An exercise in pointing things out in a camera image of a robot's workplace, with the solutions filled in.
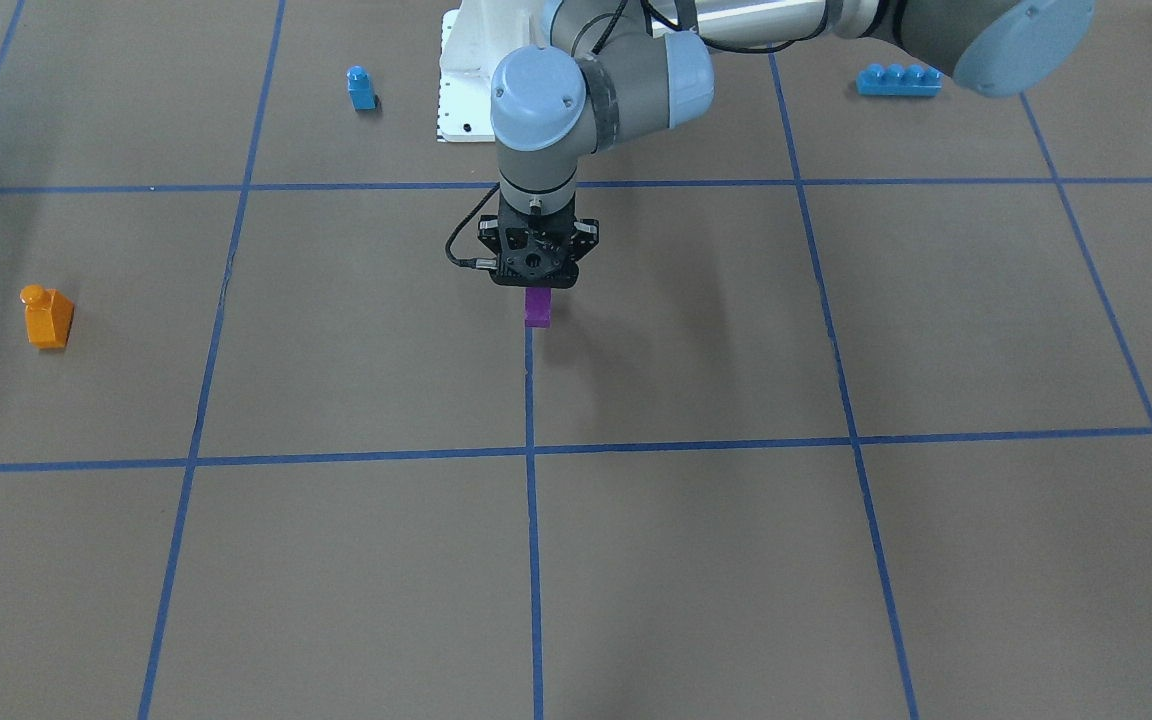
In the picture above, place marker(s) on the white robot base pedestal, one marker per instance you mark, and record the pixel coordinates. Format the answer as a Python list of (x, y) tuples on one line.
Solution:
[(475, 37)]

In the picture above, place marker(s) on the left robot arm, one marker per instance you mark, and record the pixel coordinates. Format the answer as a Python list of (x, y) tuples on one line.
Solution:
[(608, 72)]

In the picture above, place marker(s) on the long blue block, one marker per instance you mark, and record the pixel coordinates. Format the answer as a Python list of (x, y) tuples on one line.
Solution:
[(897, 80)]

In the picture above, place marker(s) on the small blue block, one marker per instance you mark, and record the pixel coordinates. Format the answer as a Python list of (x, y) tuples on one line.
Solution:
[(361, 93)]

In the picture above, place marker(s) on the purple trapezoid block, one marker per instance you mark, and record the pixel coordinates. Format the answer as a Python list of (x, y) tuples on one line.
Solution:
[(538, 307)]

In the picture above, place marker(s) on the orange trapezoid block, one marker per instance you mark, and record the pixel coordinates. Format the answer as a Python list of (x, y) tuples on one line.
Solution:
[(49, 314)]

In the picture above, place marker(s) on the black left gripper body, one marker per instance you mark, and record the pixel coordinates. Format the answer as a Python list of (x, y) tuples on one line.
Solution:
[(488, 237)]

